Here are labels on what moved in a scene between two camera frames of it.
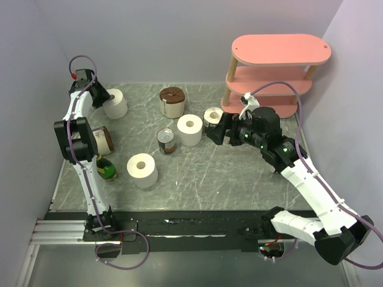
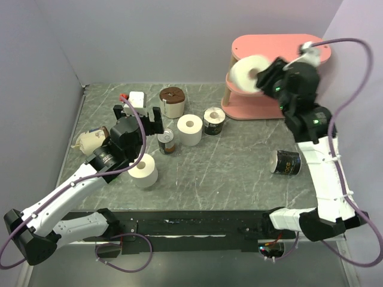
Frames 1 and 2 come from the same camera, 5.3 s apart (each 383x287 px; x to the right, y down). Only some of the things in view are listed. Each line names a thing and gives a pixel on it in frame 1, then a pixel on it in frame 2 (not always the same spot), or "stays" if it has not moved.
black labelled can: (212, 117) stays
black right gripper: (228, 120) -> (265, 78)
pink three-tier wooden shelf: (260, 59) stays
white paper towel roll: (189, 128) stays
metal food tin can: (166, 141) stays
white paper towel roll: (116, 106) -> (240, 69)
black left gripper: (105, 96) -> (153, 127)
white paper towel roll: (142, 167) stays
